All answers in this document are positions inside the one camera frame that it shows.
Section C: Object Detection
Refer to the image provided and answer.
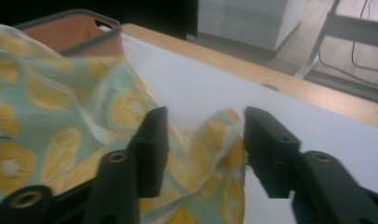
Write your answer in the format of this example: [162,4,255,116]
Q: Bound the yellow floral tote bag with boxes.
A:
[0,22,247,224]

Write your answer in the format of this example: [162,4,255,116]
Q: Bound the black floor cable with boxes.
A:
[316,0,378,90]

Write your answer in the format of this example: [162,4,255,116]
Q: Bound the white cabinet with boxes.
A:
[196,0,306,53]

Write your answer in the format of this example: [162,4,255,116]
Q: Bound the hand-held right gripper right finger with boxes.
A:
[244,106,378,224]

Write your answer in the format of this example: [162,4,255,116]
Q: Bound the white desk frame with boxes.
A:
[293,0,378,79]

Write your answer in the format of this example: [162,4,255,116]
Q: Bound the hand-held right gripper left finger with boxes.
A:
[83,106,171,224]

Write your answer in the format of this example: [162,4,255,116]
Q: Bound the orange storage basket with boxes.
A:
[13,8,126,59]

